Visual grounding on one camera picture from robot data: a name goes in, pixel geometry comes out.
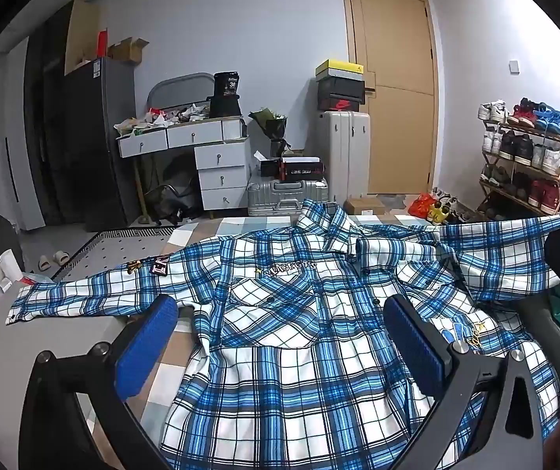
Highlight open cardboard box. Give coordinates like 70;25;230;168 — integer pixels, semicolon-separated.
108;37;149;66

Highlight black refrigerator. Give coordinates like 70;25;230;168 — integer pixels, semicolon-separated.
64;57;140;231

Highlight grey mirror headboard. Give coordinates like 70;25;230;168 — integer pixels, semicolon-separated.
146;72;214;109

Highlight black bag under desk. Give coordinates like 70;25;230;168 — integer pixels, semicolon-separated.
145;183;198;225

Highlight shoe rack with shoes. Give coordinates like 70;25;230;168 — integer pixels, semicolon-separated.
477;98;560;221

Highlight beige slippers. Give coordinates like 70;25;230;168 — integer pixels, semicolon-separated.
38;250;71;272

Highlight blue white plaid shirt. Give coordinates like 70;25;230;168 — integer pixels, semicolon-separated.
8;201;560;469

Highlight white drawer desk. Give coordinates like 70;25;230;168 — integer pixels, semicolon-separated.
117;116;252;212

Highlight orange plastic bag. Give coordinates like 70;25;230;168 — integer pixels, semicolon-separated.
407;193;436;220

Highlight black box on suitcase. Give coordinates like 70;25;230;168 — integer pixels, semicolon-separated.
253;151;324;183

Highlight black gift bag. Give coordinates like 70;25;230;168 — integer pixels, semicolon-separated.
210;71;241;118

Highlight silver flat suitcase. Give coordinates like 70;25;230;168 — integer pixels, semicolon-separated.
247;177;329;217

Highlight small cardboard box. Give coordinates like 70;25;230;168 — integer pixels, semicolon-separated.
344;196;386;215

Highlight white paper cup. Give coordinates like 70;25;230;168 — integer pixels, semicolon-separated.
0;249;24;282

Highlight wooden door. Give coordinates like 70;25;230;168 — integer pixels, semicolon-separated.
344;0;439;194

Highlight dark flower bouquet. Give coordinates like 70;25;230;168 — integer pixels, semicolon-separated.
249;107;289;158

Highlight checkered brown blue bedsheet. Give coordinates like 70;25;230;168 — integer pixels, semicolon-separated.
53;207;433;470

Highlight yellow lid shoebox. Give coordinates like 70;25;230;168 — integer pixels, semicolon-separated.
315;58;364;81

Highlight black red shoebox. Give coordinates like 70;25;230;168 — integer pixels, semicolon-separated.
317;76;365;112

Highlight white upright suitcase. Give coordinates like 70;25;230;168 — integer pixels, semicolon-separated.
314;112;370;205

